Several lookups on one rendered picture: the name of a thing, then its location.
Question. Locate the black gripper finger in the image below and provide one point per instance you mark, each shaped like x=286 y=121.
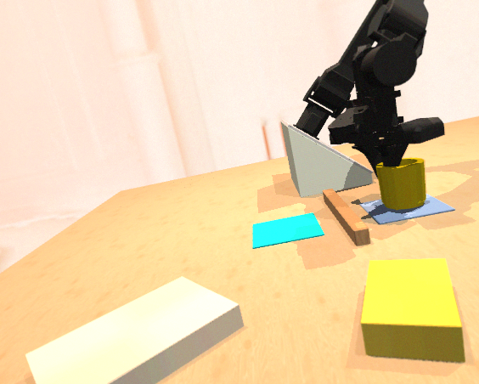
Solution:
x=392 y=154
x=371 y=153

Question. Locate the yellow block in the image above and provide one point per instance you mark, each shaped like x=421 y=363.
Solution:
x=410 y=311

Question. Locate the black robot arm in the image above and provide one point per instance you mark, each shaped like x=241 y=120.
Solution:
x=399 y=28

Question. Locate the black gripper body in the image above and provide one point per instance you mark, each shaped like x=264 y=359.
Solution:
x=416 y=131

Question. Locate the orange rectangular bar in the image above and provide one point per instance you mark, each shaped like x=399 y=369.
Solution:
x=352 y=224

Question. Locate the yellow cup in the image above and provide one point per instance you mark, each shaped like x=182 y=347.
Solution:
x=402 y=187

